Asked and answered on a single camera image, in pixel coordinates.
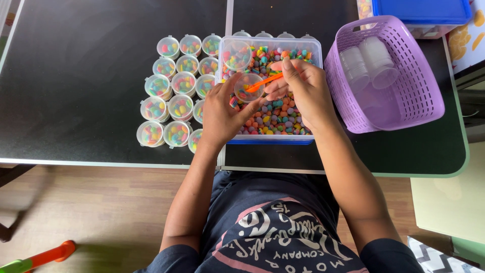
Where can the person's right hand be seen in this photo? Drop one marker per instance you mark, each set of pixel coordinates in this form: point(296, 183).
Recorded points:
point(309, 94)

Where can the person's left hand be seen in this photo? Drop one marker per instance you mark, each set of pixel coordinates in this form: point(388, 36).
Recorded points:
point(219, 117)

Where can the person's right fingers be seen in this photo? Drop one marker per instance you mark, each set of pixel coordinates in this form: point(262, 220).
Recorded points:
point(290, 70)

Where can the orange plastic spoon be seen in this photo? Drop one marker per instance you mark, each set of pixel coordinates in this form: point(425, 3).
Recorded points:
point(265, 80)

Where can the small clear hinged-lid cup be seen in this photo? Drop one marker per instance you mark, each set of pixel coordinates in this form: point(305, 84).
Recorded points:
point(242, 89)

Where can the heap of colourful candies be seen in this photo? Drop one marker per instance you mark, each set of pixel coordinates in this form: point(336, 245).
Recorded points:
point(274, 117)

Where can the stack of empty clear cups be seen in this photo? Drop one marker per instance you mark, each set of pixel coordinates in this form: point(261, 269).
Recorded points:
point(354, 70)
point(379, 62)

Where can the large clear plastic container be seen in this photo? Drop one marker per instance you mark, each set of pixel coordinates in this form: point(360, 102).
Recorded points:
point(265, 138)

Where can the group of candy-filled cups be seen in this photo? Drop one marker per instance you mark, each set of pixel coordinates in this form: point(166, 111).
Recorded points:
point(183, 83)

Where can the purple plastic basket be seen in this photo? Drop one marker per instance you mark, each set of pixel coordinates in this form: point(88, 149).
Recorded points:
point(420, 98)

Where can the clear container with blue lid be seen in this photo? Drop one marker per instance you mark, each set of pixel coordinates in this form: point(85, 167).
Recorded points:
point(420, 11)

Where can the dark printed t-shirt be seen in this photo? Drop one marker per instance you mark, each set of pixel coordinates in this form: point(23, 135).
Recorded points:
point(280, 227)

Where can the white box with yellow print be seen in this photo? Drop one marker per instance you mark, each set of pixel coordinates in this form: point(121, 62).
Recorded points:
point(468, 41)

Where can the light green stool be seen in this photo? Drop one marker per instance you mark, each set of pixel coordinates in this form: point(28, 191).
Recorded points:
point(451, 197)

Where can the grey zigzag cloth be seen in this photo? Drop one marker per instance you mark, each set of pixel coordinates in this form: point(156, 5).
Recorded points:
point(432, 258)

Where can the dark table leg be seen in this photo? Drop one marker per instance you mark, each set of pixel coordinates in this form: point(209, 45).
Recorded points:
point(11, 178)

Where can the orange and green toy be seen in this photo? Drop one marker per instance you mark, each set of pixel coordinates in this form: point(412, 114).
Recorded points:
point(41, 259)

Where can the black furniture frame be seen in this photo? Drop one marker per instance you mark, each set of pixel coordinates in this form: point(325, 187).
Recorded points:
point(471, 94)

